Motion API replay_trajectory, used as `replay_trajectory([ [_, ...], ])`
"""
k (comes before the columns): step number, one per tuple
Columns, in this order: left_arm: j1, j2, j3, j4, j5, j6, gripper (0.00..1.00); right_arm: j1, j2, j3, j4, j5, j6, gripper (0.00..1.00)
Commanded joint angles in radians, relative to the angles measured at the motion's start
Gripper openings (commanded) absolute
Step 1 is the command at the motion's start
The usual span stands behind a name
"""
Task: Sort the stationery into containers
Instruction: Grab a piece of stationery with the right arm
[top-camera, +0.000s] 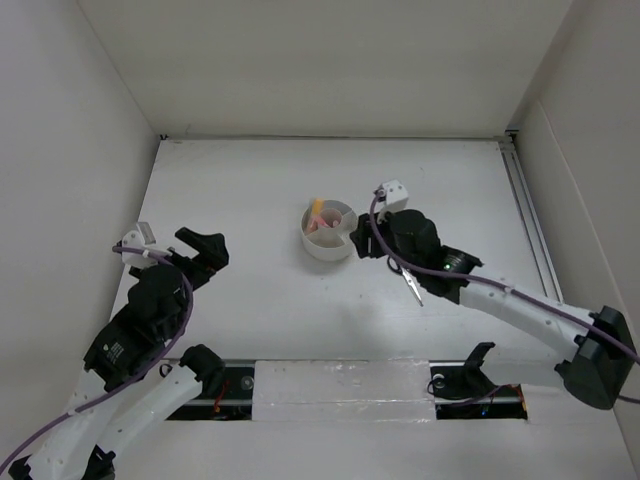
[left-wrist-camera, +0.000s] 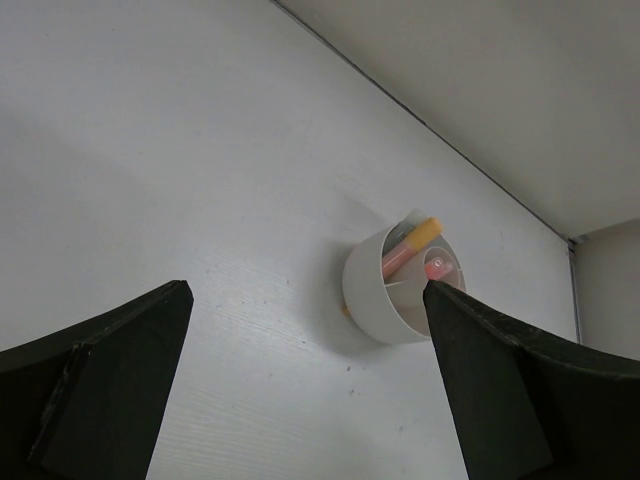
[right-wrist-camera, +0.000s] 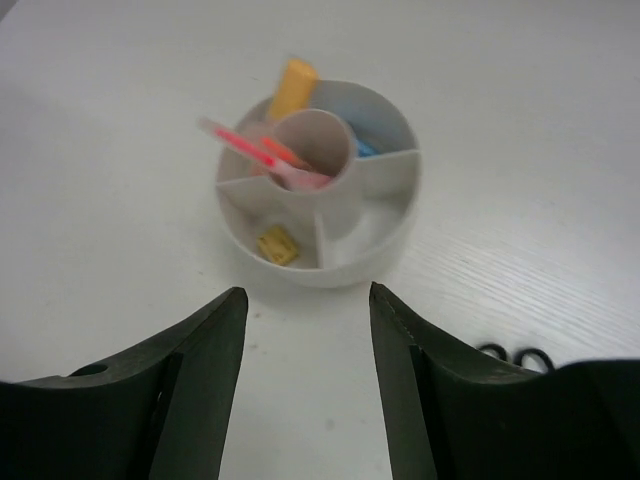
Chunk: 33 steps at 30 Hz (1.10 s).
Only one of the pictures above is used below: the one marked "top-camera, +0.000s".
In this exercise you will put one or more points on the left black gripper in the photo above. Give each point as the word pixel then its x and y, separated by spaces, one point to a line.
pixel 213 253

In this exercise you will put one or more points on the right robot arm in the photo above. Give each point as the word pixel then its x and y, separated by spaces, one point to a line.
pixel 594 350

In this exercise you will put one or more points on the black handled scissors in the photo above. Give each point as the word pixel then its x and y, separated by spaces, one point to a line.
pixel 407 278

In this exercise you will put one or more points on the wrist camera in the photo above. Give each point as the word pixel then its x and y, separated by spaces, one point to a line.
pixel 140 237
pixel 390 197

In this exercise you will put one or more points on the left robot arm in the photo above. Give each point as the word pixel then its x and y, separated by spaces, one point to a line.
pixel 88 439

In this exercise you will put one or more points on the orange yellow highlighter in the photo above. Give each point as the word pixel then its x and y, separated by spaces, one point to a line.
pixel 316 208

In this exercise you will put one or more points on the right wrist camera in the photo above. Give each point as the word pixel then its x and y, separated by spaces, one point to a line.
pixel 390 197

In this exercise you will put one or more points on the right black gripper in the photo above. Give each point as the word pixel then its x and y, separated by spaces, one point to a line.
pixel 365 230

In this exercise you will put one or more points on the white round divided organizer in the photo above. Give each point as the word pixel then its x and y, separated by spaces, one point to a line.
pixel 329 244

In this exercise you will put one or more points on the clear tape sheet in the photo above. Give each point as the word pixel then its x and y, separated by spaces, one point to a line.
pixel 342 391

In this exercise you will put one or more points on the aluminium rail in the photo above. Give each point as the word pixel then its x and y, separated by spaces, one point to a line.
pixel 530 235

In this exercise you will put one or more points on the red pink pen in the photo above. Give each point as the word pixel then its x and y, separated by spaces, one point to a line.
pixel 331 217

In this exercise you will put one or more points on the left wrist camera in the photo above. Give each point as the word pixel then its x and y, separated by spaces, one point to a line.
pixel 140 237

